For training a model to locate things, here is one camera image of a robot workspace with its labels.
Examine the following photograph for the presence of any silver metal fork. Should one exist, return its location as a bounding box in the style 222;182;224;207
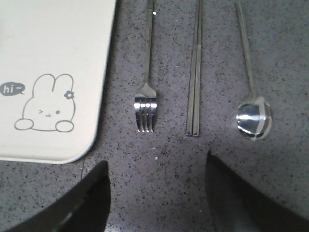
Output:
134;0;157;133

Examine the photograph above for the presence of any cream rabbit serving tray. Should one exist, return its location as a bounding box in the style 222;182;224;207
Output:
0;0;116;164

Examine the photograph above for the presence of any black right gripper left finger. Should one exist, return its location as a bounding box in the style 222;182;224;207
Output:
8;161;111;232

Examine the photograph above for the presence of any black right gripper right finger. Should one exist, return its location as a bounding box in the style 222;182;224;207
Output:
205;153;309;232

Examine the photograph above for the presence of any silver metal spoon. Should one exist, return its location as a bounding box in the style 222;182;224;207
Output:
235;0;272;141

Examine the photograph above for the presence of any silver metal chopstick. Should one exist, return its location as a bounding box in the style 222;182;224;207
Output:
193;0;203;137
186;0;199;136

